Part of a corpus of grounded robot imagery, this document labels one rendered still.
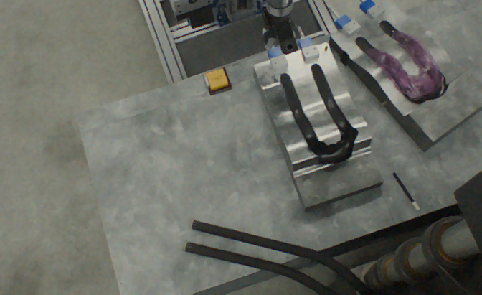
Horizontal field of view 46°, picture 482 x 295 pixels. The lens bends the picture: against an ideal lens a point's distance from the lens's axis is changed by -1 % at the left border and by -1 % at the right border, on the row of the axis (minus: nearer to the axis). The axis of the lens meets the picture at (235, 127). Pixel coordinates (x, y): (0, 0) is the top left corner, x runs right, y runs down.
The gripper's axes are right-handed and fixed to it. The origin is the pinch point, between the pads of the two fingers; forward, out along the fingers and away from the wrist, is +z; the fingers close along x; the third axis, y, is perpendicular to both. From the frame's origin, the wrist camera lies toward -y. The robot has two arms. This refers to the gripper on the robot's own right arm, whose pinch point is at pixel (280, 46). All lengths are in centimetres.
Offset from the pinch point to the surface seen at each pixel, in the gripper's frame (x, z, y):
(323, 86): -10.9, 13.0, -12.3
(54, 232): 110, 101, -7
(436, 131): -38, 10, -39
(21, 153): 118, 101, 36
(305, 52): -8.9, 9.3, -0.2
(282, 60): -1.0, 9.3, -0.8
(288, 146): 7.6, 7.7, -29.7
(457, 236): -3, -63, -74
